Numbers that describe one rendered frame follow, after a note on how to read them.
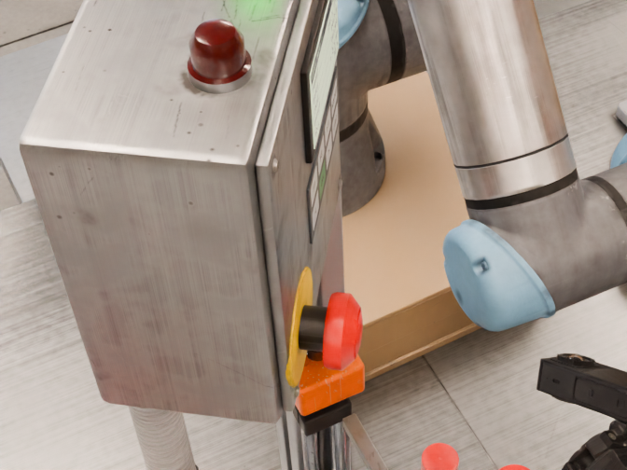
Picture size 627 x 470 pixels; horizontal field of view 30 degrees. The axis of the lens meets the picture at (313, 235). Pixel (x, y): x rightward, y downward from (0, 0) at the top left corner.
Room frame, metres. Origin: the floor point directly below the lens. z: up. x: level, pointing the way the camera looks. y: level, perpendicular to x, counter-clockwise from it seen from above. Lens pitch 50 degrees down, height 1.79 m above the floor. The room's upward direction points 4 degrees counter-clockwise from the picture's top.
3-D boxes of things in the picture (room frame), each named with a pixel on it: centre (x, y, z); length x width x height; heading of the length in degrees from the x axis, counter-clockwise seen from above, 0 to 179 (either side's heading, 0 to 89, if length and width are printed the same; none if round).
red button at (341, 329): (0.34, -0.01, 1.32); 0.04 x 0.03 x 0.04; 168
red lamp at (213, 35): (0.36, 0.03, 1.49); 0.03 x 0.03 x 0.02
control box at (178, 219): (0.40, 0.05, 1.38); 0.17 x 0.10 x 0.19; 168
